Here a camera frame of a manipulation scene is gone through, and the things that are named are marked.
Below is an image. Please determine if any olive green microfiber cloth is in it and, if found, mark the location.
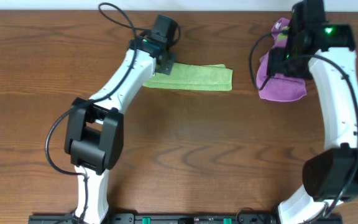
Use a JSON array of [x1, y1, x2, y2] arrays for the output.
[[275, 33, 288, 44]]

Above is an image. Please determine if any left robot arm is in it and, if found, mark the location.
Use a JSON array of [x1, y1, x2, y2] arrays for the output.
[[64, 36, 176, 223]]

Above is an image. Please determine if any light green microfiber cloth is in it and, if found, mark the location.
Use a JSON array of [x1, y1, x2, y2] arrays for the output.
[[143, 63, 233, 91]]

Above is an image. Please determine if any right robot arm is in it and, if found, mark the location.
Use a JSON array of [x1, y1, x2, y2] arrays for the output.
[[267, 0, 358, 223]]

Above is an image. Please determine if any purple microfiber cloth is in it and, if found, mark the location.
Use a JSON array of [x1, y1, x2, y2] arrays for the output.
[[256, 17, 307, 103]]

